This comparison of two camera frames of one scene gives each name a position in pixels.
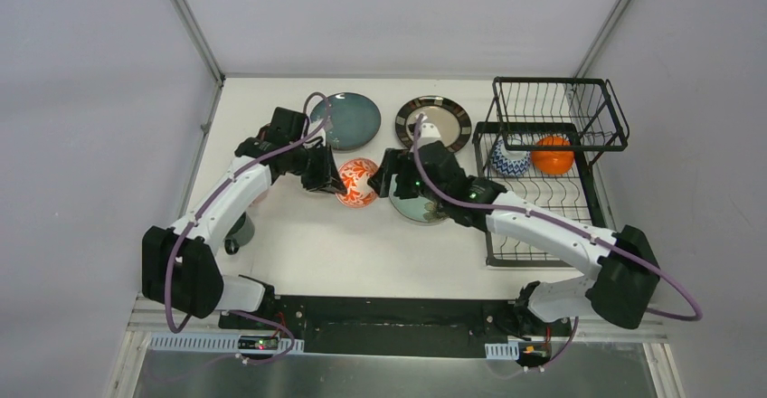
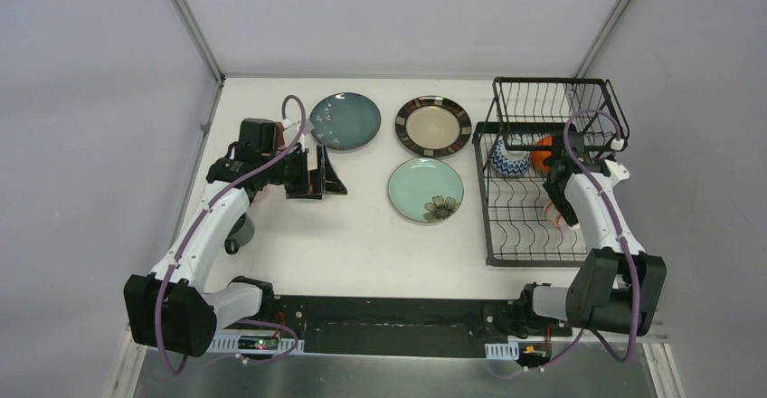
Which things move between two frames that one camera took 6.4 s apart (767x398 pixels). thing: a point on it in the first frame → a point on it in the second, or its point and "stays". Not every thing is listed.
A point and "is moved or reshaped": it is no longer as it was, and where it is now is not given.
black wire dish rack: (542, 145) stays
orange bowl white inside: (553, 155) stays
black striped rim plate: (452, 121) stays
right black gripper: (394, 161) → (563, 206)
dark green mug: (241, 235) stays
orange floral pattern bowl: (355, 174) is moved or reshaped
